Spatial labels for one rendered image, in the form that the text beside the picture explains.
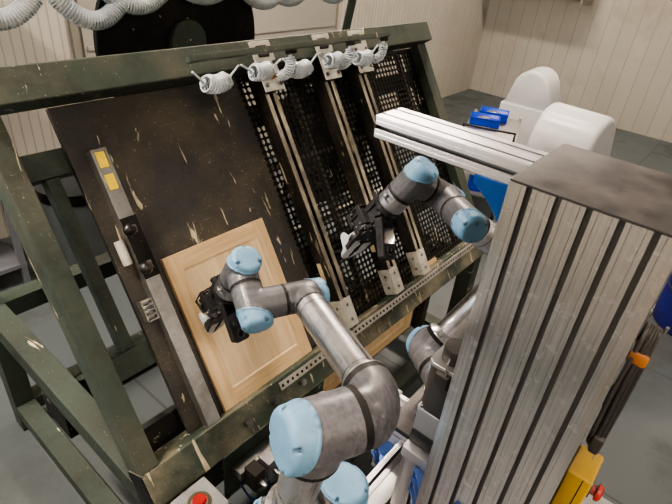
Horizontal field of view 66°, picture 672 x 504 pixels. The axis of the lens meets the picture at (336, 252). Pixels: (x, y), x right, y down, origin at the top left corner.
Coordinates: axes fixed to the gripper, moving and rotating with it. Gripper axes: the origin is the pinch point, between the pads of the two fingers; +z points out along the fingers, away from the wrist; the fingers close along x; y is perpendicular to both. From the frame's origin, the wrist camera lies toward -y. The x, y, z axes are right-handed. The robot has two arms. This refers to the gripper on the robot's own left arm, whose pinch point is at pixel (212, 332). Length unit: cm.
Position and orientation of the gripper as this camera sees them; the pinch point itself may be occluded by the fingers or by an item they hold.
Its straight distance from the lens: 149.0
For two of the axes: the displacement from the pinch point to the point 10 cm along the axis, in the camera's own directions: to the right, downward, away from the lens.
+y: -6.2, -7.6, 2.1
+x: -6.5, 3.5, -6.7
